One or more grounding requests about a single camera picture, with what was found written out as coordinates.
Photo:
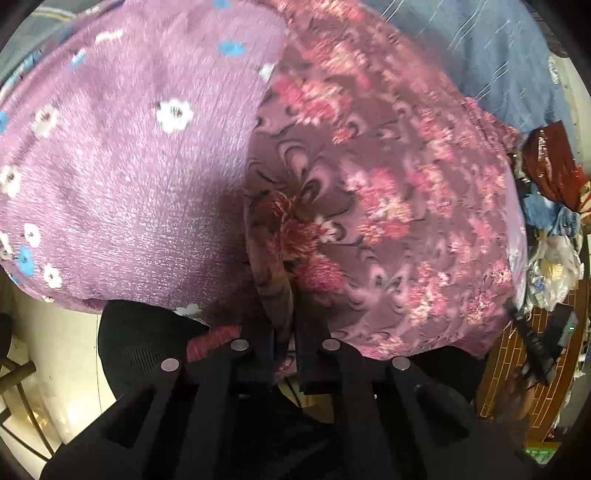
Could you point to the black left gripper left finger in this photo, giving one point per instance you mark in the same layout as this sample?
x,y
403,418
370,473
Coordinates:
x,y
184,422

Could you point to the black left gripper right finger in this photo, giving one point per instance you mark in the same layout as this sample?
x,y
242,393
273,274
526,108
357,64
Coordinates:
x,y
391,420

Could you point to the mauve floral print garment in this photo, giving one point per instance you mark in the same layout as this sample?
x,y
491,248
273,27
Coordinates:
x,y
372,192

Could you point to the pile of mixed clothes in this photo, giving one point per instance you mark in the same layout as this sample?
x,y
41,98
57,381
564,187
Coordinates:
x,y
554,242

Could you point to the red shiny plastic bag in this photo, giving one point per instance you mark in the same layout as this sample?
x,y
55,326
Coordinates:
x,y
549,162

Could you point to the pink flowered bed sheet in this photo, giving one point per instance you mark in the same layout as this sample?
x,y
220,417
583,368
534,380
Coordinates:
x,y
123,149

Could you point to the blue plaid pillow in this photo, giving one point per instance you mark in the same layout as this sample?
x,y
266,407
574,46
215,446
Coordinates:
x,y
495,53

